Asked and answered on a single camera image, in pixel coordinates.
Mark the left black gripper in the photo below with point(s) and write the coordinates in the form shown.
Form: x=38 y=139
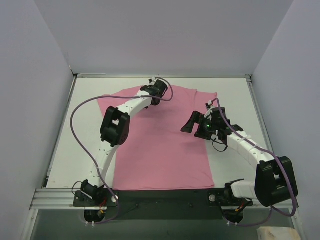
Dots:
x=155 y=100

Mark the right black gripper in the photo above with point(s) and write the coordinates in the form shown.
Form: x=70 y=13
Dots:
x=199 y=124

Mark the pink t-shirt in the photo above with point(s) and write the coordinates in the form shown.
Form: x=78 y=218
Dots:
x=157 y=155

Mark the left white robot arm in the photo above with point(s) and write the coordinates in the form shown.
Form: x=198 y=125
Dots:
x=114 y=131

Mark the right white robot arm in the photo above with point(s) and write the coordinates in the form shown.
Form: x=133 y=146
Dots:
x=275 y=180

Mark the beige foam block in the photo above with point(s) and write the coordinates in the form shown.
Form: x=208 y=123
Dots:
x=277 y=233

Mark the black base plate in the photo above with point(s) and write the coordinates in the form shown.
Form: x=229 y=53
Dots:
x=188 y=204

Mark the aluminium frame rail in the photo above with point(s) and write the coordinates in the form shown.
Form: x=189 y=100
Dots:
x=70 y=163

